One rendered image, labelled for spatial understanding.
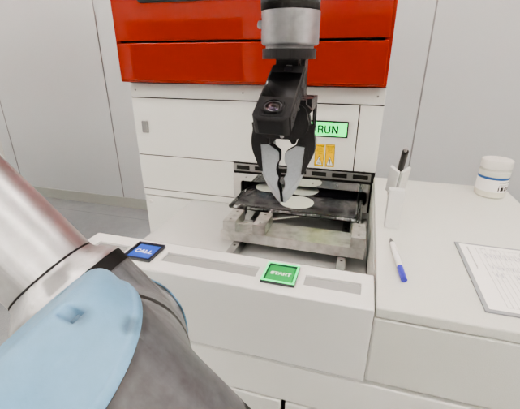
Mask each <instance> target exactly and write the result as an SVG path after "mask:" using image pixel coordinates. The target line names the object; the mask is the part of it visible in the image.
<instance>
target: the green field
mask: <svg viewBox="0 0 520 409"><path fill-rule="evenodd" d="M346 131H347V123H325V122H316V131H315V133H316V136H342V137H346Z"/></svg>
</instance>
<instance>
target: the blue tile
mask: <svg viewBox="0 0 520 409"><path fill-rule="evenodd" d="M159 248H161V247H157V246H151V245H146V244H140V245H139V246H138V247H137V248H135V249H134V250H133V251H131V252H130V253H129V254H128V256H138V257H143V258H147V259H148V258H149V257H150V256H151V255H153V254H154V253H155V252H156V251H157V250H158V249H159Z"/></svg>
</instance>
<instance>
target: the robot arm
mask: <svg viewBox="0 0 520 409"><path fill-rule="evenodd" d="M260 5H261V6H260V10H261V18H262V20H260V21H258V23H257V27H258V29H261V44H262V45H266V49H262V59H276V65H273V66H272V69H271V71H270V72H269V76H268V78H267V80H266V82H265V84H264V87H263V90H262V92H261V94H260V97H259V99H258V102H257V103H256V107H255V109H254V110H253V113H252V119H253V122H252V123H251V124H252V134H251V147H252V151H253V153H254V156H255V158H256V161H257V164H258V166H259V168H260V171H261V172H262V174H263V176H264V179H265V181H266V183H267V184H268V186H269V189H270V191H271V192H272V193H273V195H274V196H275V197H276V199H277V200H278V201H279V202H283V203H285V202H287V201H288V200H289V199H290V198H291V196H292V195H293V194H294V192H295V190H296V188H297V186H298V185H299V182H300V181H301V179H302V177H303V175H304V172H305V170H306V169H307V166H308V164H309V163H310V161H311V159H312V157H313V155H314V152H315V150H316V133H315V131H316V113H317V100H318V95H307V70H308V59H316V49H314V45H318V44H319V36H320V0H260ZM312 111H313V113H312V118H311V114H310V113H311V112H312ZM276 139H282V140H289V141H290V142H291V143H292V144H295V143H296V142H297V140H298V142H297V144H296V145H295V146H293V147H291V148H290V149H288V150H287V151H286V152H285V163H286V166H287V172H286V174H285V176H284V182H285V186H284V188H283V190H282V187H281V182H280V179H281V171H280V170H279V162H280V160H281V149H280V148H279V147H277V146H276ZM0 303H1V304H2V305H3V306H4V307H5V308H6V309H7V310H8V311H9V313H10V314H11V319H10V327H9V334H8V339H7V340H6V341H5V342H4V343H3V344H2V345H1V346H0V409H251V408H250V407H249V406H248V405H247V404H246V403H245V402H244V401H243V400H242V399H241V398H240V397H239V396H238V395H237V394H236V393H235V392H234V391H233V390H232V389H231V388H230V387H229V386H228V385H227V384H226V383H225V382H224V381H223V380H222V379H221V378H220V377H219V376H218V375H217V374H216V373H215V372H214V371H213V370H212V369H211V368H210V367H209V366H208V365H207V364H206V363H205V362H204V361H203V360H202V359H201V358H200V357H199V356H198V355H197V354H196V353H195V352H194V351H193V350H192V349H191V343H190V339H189V336H188V327H187V319H186V316H185V313H184V311H183V308H182V306H181V304H180V302H179V301H178V300H177V298H176V297H175V296H174V294H173V293H172V292H171V291H170V290H169V289H168V288H166V287H165V286H163V285H162V284H160V283H159V282H157V281H155V280H152V279H151V278H149V277H148V276H147V275H146V274H145V273H144V272H143V271H142V270H141V269H140V268H139V267H138V266H137V265H136V264H135V263H134V262H133V261H132V260H131V259H130V258H129V257H128V256H127V255H126V254H125V253H124V252H123V251H122V250H121V249H120V248H119V247H117V246H104V245H94V244H91V243H90V242H89V241H88V240H87V239H86V238H85V237H84V236H83V235H82V234H81V233H80V232H79V231H78V230H77V229H76V228H74V227H73V225H72V224H70V223H69V221H68V220H67V219H65V217H64V216H63V215H61V214H60V212H59V211H57V210H56V208H55V207H54V206H53V205H52V204H51V203H50V202H49V201H48V200H47V199H46V198H44V197H43V196H42V195H41V194H40V193H39V192H38V191H37V190H36V189H35V188H34V187H33V186H32V185H31V184H30V183H29V182H28V181H27V180H26V179H25V178H24V177H23V176H22V175H21V174H20V173H19V172H18V171H17V170H16V169H15V168H14V167H13V166H12V165H11V164H9V163H8V162H7V161H6V160H5V159H4V158H3V157H2V156H1V155H0Z"/></svg>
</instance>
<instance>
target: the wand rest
mask: <svg viewBox="0 0 520 409"><path fill-rule="evenodd" d="M410 170H411V168H410V167H407V168H406V169H404V170H403V171H401V173H400V171H399V170H398V169H397V168H396V167H394V166H390V169H389V176H388V179H387V183H386V187H385V190H386V191H387V195H388V200H387V205H386V211H385V221H384V227H385V228H392V229H399V224H400V219H401V214H402V206H403V201H404V195H405V187H406V183H407V180H408V178H409V174H410ZM399 175H400V176H399ZM398 178H399V179H398Z"/></svg>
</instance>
